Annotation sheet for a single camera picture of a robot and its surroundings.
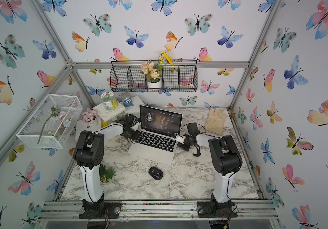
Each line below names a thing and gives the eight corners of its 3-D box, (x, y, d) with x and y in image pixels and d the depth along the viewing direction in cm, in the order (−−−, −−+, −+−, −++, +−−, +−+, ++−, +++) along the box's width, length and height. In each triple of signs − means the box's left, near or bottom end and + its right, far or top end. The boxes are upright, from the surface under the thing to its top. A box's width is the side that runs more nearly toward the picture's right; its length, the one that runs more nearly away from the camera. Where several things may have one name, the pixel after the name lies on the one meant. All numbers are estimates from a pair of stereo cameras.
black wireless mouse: (147, 174, 88) (146, 172, 86) (152, 166, 91) (151, 164, 89) (159, 181, 85) (159, 180, 83) (164, 173, 88) (164, 171, 86)
